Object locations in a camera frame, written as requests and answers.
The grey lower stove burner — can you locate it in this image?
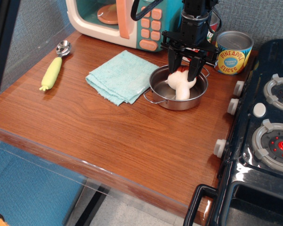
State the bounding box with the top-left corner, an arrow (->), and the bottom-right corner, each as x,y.
251,119 -> 283,173

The white stove knob middle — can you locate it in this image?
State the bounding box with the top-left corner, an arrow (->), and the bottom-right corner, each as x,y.
227,98 -> 239,115

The white plush mushroom toy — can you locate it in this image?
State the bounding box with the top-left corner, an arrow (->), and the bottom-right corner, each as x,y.
167,65 -> 197,100

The white round stove button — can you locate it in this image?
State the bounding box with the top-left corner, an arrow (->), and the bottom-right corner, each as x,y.
252,103 -> 266,118

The grey stove burner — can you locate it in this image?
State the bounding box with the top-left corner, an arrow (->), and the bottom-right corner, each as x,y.
263,73 -> 283,111
251,119 -> 283,173

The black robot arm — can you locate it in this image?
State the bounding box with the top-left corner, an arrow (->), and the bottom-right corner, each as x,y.
161,0 -> 220,81

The white stove knob upper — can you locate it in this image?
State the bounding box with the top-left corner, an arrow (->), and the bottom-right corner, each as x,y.
233,81 -> 245,97

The small steel pan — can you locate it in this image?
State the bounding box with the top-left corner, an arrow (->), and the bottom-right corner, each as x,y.
143,65 -> 209,111

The grey upper stove burner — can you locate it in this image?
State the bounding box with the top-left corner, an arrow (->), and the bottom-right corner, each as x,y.
263,73 -> 283,111

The tomato sauce can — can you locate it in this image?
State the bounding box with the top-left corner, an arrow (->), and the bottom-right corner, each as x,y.
182,10 -> 220,62

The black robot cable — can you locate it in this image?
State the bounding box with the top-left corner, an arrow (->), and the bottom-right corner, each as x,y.
130,0 -> 165,22

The white stove knob lower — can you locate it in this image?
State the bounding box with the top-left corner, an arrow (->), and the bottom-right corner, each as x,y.
213,139 -> 226,158

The light blue folded cloth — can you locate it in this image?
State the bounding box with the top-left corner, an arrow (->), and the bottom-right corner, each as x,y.
85,50 -> 158,106

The spoon with yellow-green handle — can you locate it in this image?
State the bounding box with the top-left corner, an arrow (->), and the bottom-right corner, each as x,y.
39,40 -> 71,91

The teal toy microwave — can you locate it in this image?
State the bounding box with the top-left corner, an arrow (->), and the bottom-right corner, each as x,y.
66,0 -> 183,52

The white stove knob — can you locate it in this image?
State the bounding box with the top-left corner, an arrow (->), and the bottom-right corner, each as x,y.
233,81 -> 245,97
227,98 -> 239,115
213,139 -> 226,158

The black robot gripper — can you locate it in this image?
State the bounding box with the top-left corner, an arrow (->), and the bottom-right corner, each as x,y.
161,10 -> 221,82

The black toy stove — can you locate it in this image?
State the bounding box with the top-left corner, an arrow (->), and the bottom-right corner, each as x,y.
184,39 -> 283,226

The pineapple slices can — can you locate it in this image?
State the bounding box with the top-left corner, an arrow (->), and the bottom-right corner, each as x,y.
215,31 -> 254,75

